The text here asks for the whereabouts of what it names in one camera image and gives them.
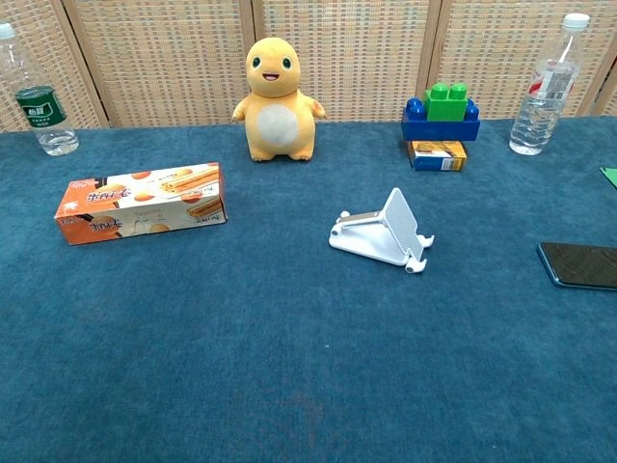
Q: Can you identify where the black smartphone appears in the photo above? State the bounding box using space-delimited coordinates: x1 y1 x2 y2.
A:
536 241 617 293

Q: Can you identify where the white folding phone stand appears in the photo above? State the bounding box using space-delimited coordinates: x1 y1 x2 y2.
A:
328 187 436 276

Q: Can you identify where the blue table cloth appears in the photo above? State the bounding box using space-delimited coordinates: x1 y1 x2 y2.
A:
0 115 617 463

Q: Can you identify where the yellow plush dinosaur toy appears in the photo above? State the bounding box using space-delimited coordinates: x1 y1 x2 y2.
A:
231 37 328 163

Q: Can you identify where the small orange blue box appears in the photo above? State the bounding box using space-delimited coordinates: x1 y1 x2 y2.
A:
407 140 469 173

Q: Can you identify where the blue building block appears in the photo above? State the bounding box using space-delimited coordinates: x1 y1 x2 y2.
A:
400 96 482 143

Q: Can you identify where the orange biscuit box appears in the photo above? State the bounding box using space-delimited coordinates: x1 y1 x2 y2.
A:
53 162 229 247

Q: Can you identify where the green building block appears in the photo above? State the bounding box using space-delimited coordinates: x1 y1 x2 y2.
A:
423 82 469 123

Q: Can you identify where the woven wooden folding screen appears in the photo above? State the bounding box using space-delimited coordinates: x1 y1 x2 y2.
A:
0 0 617 134

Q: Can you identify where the red label water bottle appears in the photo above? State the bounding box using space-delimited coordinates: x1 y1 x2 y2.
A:
508 13 592 156

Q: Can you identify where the green label water bottle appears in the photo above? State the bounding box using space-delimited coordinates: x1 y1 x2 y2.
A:
0 22 80 157

